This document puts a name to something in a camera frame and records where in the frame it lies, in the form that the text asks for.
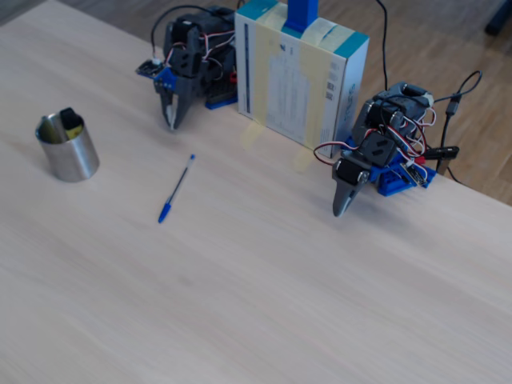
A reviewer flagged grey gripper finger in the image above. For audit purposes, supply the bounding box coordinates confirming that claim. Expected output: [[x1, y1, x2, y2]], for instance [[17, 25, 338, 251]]
[[158, 88, 178, 131], [171, 77, 203, 130]]

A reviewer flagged grey leader arm handle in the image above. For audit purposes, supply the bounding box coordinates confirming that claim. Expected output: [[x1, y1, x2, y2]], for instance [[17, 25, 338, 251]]
[[331, 155, 371, 218]]

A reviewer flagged blue camera stand post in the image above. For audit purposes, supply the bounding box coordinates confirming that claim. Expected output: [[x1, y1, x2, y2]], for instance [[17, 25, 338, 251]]
[[281, 0, 320, 33]]

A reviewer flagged blue follower arm base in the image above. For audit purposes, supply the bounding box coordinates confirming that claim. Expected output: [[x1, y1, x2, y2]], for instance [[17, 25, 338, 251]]
[[205, 95, 238, 110]]

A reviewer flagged wrist camera on blue mount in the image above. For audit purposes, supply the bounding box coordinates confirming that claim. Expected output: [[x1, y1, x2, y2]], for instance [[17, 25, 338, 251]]
[[134, 58, 178, 95]]

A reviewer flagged white and teal cardboard box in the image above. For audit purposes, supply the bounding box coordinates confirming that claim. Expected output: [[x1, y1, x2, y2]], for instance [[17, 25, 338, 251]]
[[234, 0, 370, 159]]

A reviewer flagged yellow tape strip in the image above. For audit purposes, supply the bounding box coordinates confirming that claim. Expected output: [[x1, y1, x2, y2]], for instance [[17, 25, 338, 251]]
[[291, 18, 339, 174], [238, 2, 290, 151]]

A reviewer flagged small controller circuit board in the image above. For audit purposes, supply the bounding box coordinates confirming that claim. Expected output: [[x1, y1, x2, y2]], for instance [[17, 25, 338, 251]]
[[401, 161, 430, 187]]

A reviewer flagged blue leader arm base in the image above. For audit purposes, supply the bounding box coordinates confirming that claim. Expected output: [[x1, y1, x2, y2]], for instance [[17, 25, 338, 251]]
[[339, 135, 438, 197]]

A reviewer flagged yellow highlighter with black cap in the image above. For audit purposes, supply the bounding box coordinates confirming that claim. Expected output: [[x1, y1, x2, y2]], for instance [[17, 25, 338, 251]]
[[58, 106, 85, 141]]

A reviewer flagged silver metal cup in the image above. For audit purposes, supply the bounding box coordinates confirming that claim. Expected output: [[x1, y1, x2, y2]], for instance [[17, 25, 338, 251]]
[[34, 113, 100, 183]]

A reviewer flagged thin black cable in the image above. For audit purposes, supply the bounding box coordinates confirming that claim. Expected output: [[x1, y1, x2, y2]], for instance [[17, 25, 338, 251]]
[[375, 0, 390, 91]]

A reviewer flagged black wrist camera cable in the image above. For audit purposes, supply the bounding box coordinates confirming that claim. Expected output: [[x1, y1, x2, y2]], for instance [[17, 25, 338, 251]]
[[150, 4, 235, 62]]

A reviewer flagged blue ballpoint pen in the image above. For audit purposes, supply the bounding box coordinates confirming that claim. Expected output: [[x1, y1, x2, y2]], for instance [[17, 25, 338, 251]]
[[158, 154, 197, 224]]

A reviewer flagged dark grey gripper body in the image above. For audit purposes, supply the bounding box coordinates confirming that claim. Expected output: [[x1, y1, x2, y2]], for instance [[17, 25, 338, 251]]
[[170, 44, 210, 88]]

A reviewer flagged black cable with adapter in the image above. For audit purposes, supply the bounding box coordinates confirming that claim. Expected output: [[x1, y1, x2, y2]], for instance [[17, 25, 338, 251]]
[[433, 70, 484, 185]]

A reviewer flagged dark object on floor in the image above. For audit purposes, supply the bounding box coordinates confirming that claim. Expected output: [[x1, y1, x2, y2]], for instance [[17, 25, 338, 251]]
[[484, 0, 512, 37]]

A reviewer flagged black power plug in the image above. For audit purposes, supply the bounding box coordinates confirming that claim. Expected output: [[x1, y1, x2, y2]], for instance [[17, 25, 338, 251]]
[[422, 146, 461, 175]]

